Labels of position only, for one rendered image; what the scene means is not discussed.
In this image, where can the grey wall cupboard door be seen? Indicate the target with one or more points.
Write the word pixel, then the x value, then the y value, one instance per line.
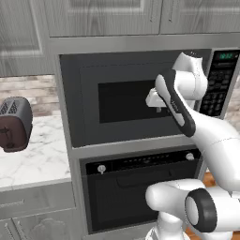
pixel 203 15
pixel 103 17
pixel 18 37

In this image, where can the black built-in oven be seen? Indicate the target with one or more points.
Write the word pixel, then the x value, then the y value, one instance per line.
pixel 106 200

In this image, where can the grey drawer front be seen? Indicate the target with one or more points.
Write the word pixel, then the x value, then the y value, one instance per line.
pixel 47 198

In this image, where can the white oven knob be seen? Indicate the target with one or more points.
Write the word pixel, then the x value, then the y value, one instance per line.
pixel 189 156
pixel 101 169

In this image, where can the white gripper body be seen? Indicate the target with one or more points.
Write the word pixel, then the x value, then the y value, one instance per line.
pixel 153 99

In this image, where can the black microwave door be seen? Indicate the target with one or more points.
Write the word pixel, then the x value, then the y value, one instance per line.
pixel 90 103

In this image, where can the black microwave oven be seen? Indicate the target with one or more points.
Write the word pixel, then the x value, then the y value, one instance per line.
pixel 93 93

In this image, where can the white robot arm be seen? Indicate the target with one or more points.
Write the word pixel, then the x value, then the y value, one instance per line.
pixel 218 146

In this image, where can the grey appliance housing cabinet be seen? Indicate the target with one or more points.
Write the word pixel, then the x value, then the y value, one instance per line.
pixel 75 43

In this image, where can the black oven door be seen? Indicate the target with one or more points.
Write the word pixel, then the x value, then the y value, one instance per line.
pixel 112 206

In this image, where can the dark brown toaster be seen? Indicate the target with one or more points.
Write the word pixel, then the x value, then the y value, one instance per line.
pixel 14 125

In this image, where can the grey base cupboard door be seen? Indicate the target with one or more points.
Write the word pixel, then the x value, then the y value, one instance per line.
pixel 4 231
pixel 53 226

